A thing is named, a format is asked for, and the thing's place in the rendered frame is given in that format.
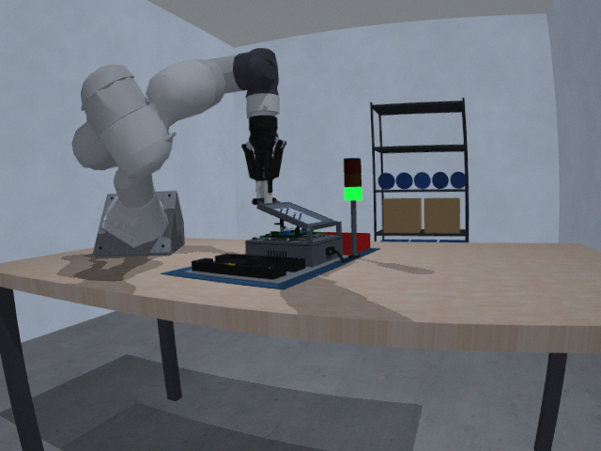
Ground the green circuit board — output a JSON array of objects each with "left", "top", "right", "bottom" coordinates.
[{"left": 266, "top": 227, "right": 306, "bottom": 236}]

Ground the red bin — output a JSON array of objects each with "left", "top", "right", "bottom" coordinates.
[{"left": 317, "top": 232, "right": 370, "bottom": 256}]

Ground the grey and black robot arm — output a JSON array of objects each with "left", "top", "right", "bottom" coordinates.
[{"left": 72, "top": 48, "right": 280, "bottom": 248}]

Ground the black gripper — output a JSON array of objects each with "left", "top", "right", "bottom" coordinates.
[{"left": 241, "top": 116, "right": 286, "bottom": 203}]

